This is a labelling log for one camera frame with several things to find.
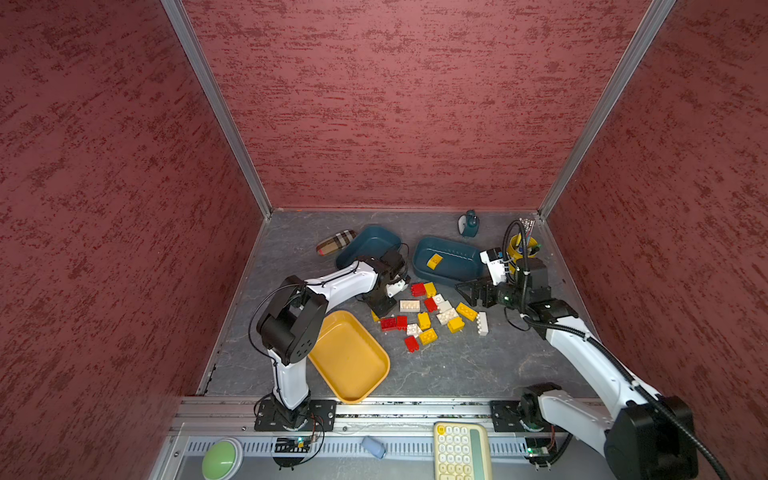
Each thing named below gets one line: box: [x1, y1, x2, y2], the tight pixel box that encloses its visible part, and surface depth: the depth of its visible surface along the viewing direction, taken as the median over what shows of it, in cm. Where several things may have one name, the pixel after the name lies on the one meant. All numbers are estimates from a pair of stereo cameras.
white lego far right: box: [476, 311, 489, 336], surface depth 91 cm
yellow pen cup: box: [508, 233, 538, 274], surface depth 99 cm
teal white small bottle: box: [457, 209, 480, 237], surface depth 112 cm
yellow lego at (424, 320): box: [417, 312, 432, 331], surface depth 91 cm
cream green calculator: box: [433, 421, 492, 480], surface depth 69 cm
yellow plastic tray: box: [308, 310, 391, 404], surface depth 84 cm
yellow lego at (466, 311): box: [456, 302, 479, 322], surface depth 94 cm
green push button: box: [202, 437, 245, 480], surface depth 68 cm
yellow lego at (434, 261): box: [426, 253, 443, 270], surface depth 105 cm
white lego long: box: [399, 300, 421, 312], surface depth 94 cm
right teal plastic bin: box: [412, 235, 485, 286], surface depth 108 cm
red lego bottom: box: [404, 335, 420, 354], surface depth 88 cm
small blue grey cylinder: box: [361, 436, 387, 460], surface depth 71 cm
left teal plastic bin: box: [336, 225, 403, 269], surface depth 112 cm
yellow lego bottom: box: [419, 328, 439, 346], surface depth 89 cm
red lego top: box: [410, 282, 426, 297], surface depth 99 cm
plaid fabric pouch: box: [316, 229, 357, 256], surface depth 109 cm
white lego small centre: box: [406, 323, 422, 338], surface depth 89 cm
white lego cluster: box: [433, 293, 460, 325], surface depth 94 cm
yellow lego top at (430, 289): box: [424, 282, 437, 298], surface depth 97 cm
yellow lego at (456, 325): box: [447, 316, 465, 334], surface depth 91 cm
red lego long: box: [380, 316, 408, 332], surface depth 91 cm
